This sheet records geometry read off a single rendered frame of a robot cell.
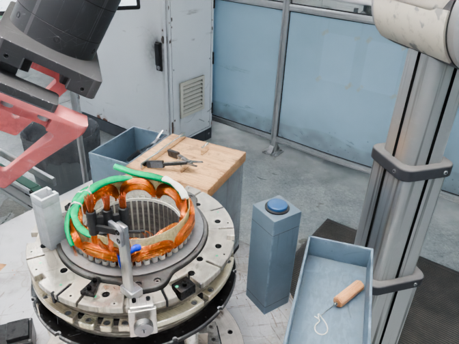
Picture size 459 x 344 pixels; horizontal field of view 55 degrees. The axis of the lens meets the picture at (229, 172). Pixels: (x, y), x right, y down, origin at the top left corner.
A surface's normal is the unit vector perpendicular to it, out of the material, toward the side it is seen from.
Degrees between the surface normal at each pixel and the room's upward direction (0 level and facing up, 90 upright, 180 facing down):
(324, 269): 0
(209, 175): 0
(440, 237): 0
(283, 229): 90
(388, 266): 90
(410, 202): 90
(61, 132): 109
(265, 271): 90
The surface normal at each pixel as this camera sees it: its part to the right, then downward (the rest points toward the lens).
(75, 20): 0.44, 0.55
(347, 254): -0.29, 0.47
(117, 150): 0.90, 0.25
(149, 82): -0.59, 0.39
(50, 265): 0.04, -0.86
